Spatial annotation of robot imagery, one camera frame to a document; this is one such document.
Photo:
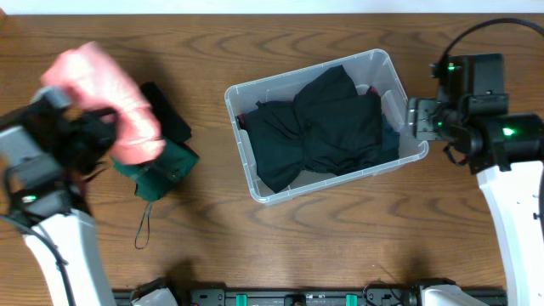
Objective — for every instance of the dark green taped garment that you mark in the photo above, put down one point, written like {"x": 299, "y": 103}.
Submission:
{"x": 154, "y": 179}

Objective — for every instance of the red navy plaid shirt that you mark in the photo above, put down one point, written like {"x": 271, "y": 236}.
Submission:
{"x": 372, "y": 91}

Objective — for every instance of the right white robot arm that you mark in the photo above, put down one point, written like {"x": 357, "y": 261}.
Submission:
{"x": 504, "y": 152}

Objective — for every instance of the dark navy garment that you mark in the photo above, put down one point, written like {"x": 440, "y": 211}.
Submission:
{"x": 390, "y": 143}

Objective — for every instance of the clear plastic storage bin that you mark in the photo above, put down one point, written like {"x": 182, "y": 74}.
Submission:
{"x": 372, "y": 68}

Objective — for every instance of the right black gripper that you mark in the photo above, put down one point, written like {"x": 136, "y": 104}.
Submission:
{"x": 427, "y": 116}

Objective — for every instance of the pink satin garment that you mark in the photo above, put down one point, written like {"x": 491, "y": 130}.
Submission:
{"x": 95, "y": 81}

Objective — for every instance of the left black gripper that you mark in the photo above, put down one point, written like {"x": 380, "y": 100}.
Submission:
{"x": 91, "y": 138}

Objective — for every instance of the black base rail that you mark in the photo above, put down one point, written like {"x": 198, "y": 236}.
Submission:
{"x": 424, "y": 292}

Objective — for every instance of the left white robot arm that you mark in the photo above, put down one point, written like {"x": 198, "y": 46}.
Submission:
{"x": 50, "y": 159}

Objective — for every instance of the black garment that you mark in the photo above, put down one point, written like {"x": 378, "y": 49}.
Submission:
{"x": 328, "y": 128}
{"x": 173, "y": 126}

